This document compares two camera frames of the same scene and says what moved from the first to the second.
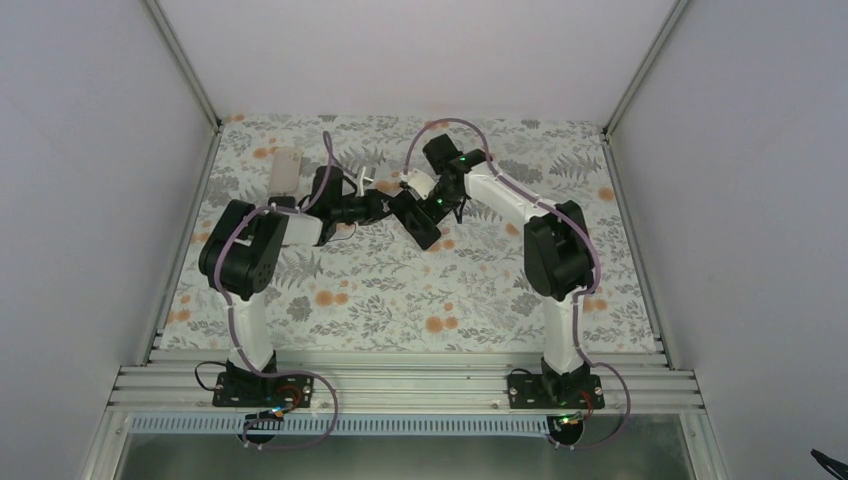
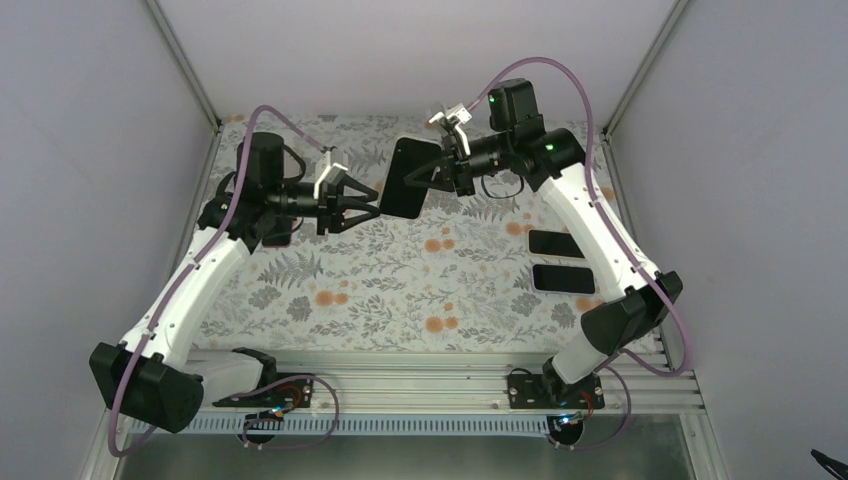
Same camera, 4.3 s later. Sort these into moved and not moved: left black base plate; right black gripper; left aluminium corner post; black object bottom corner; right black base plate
Moved: right black gripper
Not moved: left black base plate; left aluminium corner post; black object bottom corner; right black base plate
